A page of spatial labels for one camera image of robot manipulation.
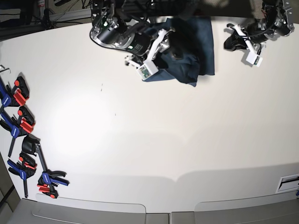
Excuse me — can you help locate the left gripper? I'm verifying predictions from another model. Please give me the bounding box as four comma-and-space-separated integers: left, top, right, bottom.
223, 22, 266, 55

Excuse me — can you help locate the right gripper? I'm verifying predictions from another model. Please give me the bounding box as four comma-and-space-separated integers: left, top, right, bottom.
125, 28, 185, 69

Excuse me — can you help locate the dark blue T-shirt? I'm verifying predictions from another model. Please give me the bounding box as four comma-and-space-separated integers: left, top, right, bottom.
145, 17, 215, 87

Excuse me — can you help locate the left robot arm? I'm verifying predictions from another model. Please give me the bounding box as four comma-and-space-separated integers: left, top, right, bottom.
224, 0, 294, 55

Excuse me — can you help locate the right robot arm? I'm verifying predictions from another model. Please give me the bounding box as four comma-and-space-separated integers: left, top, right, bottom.
89, 0, 191, 69

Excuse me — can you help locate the top blue red bar clamp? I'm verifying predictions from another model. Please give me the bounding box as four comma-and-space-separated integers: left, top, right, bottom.
0, 76, 29, 112

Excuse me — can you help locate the blue red bar clamp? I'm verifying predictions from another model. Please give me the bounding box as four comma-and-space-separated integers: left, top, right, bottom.
7, 152, 37, 198
0, 76, 29, 112
0, 106, 36, 158
36, 143, 70, 199

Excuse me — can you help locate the grey chair back right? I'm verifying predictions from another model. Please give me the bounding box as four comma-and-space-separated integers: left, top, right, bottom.
170, 192, 299, 224

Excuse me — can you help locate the grey chair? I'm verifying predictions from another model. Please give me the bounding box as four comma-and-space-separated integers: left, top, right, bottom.
8, 199, 169, 224
170, 192, 299, 224

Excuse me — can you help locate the metal hex key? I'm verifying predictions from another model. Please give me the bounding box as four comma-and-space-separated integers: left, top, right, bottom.
0, 64, 11, 73

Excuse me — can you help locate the bottom blue red bar clamp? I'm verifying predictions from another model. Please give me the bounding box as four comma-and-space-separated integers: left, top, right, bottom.
36, 143, 70, 199

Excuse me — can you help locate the grey chair back left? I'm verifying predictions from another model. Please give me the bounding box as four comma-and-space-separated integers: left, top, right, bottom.
8, 199, 169, 224

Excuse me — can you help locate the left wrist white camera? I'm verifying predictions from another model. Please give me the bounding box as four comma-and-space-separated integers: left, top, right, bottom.
246, 51, 263, 67

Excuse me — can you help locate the wrist white camera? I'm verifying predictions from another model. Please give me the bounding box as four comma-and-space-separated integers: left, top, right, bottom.
246, 51, 263, 67
136, 61, 159, 81

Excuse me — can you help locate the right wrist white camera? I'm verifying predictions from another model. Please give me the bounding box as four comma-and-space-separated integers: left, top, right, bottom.
136, 61, 159, 81

